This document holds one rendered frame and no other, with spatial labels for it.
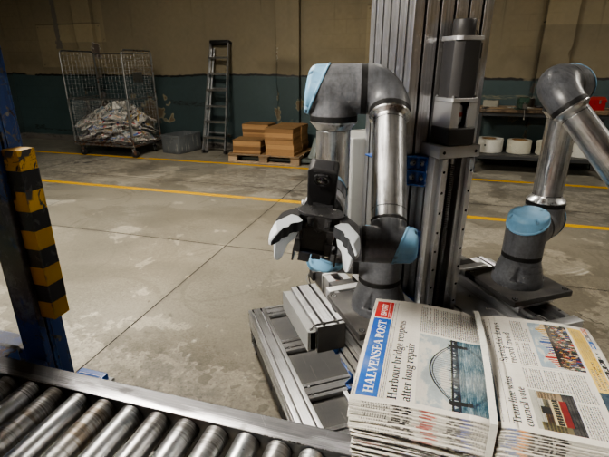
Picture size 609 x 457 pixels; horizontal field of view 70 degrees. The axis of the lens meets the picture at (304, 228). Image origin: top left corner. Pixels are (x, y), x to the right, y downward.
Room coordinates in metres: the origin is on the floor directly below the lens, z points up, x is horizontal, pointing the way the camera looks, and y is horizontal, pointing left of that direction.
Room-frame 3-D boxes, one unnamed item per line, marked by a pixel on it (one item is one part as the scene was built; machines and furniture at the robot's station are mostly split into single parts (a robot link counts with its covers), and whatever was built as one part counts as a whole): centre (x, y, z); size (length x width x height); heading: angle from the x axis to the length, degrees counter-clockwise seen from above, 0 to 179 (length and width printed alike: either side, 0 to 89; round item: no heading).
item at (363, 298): (1.08, -0.21, 0.87); 0.15 x 0.15 x 0.10
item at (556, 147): (1.33, -0.77, 1.19); 0.15 x 0.12 x 0.55; 135
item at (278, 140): (7.18, 0.54, 0.28); 1.20 x 0.83 x 0.57; 74
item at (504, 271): (1.24, -0.68, 0.87); 0.15 x 0.15 x 0.10
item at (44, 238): (1.03, 0.68, 1.05); 0.05 x 0.05 x 0.45; 74
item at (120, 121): (7.75, 3.30, 0.85); 1.21 x 0.83 x 1.71; 74
